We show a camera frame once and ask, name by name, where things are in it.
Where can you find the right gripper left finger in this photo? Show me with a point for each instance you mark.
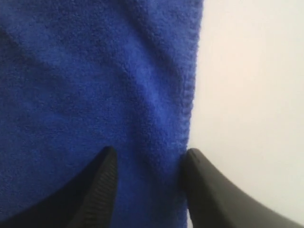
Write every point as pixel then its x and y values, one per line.
pixel 87 201

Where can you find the blue microfiber towel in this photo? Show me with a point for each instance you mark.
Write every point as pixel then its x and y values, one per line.
pixel 79 75

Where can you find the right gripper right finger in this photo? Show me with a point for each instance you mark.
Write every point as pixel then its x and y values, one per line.
pixel 215 202

